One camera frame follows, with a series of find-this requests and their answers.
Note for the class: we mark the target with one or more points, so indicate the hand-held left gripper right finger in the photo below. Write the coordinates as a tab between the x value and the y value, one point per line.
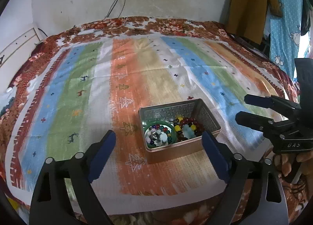
215	154

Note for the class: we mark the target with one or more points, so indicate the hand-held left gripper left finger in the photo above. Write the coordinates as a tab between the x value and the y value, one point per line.
102	156

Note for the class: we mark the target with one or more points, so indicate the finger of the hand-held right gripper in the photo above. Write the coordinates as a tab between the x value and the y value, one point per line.
254	121
269	102

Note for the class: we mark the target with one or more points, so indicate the rose gold tin box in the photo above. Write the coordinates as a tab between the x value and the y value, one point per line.
171	151

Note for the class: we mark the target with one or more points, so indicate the green jade bangle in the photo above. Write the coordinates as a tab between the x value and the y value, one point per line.
174	137

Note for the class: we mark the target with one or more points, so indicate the person's right hand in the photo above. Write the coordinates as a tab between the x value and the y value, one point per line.
283	164

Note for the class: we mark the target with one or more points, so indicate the blue dotted hanging cloth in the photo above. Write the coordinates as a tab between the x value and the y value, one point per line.
286	32

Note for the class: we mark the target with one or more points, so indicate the striped colourful blanket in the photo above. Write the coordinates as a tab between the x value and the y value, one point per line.
85	93

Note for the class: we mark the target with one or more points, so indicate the dark hanging garment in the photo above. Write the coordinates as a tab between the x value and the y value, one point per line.
307	19

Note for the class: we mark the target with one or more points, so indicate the mustard hanging garment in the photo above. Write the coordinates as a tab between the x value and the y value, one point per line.
249	7

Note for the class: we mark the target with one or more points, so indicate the grey cloth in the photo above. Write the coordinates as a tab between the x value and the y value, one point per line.
5	107

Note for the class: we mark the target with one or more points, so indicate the small white object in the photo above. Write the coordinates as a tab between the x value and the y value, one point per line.
9	90

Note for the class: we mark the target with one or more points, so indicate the white headboard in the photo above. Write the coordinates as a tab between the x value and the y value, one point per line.
19	44

